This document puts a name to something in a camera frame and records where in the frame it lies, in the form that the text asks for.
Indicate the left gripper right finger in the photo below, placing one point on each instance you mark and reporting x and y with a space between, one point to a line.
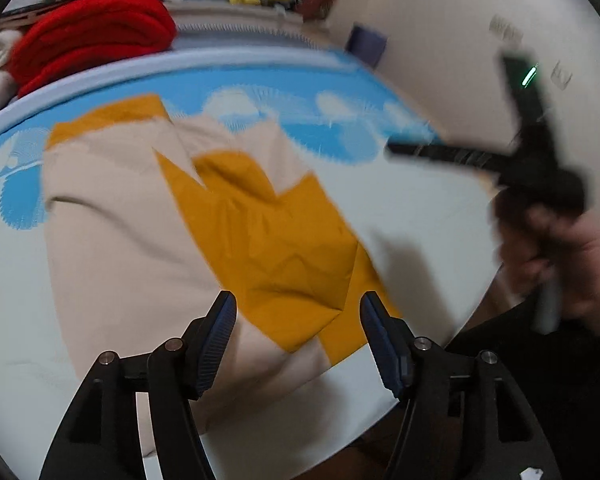
388 344

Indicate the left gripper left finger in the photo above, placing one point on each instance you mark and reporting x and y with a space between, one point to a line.
208 338

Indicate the beige and orange hooded jacket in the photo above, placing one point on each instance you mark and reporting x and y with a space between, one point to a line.
150 217

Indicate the person's right hand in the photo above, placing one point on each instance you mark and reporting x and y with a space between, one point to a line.
544 245

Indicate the purple paper bag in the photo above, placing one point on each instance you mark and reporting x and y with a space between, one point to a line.
366 45

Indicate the red folded blanket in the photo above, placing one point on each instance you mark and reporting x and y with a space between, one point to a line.
85 34

